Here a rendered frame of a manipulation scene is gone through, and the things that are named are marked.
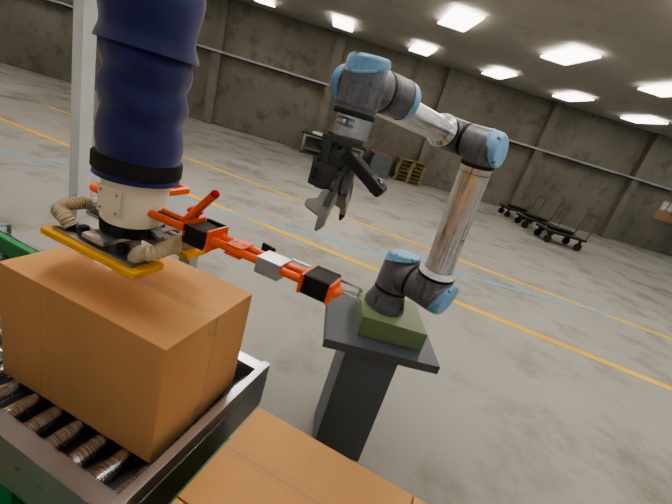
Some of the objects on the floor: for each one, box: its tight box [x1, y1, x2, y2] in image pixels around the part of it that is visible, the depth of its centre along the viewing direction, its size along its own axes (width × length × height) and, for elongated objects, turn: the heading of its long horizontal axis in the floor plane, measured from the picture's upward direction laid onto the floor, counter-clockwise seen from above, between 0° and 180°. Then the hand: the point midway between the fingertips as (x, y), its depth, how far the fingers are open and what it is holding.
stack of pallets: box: [390, 156, 428, 187], centre depth 1319 cm, size 108×74×76 cm
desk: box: [367, 148, 394, 180], centre depth 1280 cm, size 71×138×74 cm, turn 144°
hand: (331, 226), depth 87 cm, fingers open, 14 cm apart
